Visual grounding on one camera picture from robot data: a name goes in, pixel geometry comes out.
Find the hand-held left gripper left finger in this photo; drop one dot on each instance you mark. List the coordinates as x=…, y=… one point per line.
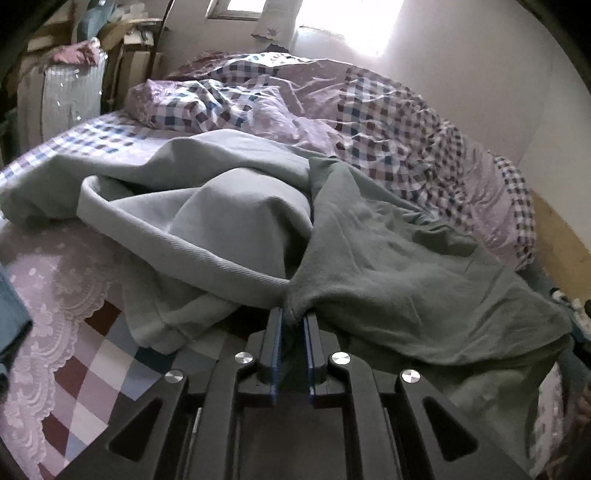
x=277, y=350

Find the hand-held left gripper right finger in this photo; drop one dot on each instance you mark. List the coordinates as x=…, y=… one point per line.
x=308, y=355

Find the grey-green fleece-lined garment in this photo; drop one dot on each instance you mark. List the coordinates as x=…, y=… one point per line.
x=378, y=277

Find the checked bed sheet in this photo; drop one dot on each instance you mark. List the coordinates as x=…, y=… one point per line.
x=115, y=350

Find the pink checked patchwork quilt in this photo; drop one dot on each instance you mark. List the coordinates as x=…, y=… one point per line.
x=323, y=92

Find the teal folded cloth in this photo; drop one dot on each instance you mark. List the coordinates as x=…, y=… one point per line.
x=11, y=318

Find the yellow-brown wooden board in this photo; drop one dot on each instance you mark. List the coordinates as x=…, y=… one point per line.
x=563, y=240

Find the cardboard box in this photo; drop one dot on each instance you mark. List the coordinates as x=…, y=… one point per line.
x=138, y=69

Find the window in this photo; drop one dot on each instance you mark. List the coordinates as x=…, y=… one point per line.
x=249, y=8

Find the pink crumpled cloth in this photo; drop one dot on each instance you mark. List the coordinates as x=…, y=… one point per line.
x=76, y=53

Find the teal cushion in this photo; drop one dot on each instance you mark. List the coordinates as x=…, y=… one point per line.
x=94, y=23

